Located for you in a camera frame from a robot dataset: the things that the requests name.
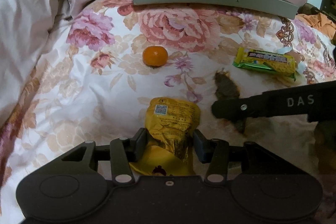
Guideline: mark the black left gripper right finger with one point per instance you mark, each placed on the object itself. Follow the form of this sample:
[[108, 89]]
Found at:
[[215, 152]]

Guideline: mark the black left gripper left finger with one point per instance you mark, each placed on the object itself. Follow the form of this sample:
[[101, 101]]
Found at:
[[126, 150]]

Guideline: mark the yellow green snack bar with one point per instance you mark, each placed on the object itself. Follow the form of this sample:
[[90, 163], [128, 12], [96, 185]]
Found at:
[[266, 62]]

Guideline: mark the yellow snack packet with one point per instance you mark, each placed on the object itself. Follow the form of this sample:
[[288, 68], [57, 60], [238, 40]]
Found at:
[[170, 123]]

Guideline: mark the small orange mandarin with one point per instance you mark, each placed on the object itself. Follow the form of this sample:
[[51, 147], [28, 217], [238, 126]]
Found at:
[[155, 56]]

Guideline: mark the orange cloth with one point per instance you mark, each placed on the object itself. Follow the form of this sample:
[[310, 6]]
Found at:
[[320, 22]]

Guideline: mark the floral bed sheet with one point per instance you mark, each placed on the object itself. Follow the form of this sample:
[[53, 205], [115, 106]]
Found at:
[[200, 41]]

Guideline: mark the light pink duvet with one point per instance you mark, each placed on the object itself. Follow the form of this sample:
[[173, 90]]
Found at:
[[40, 70]]

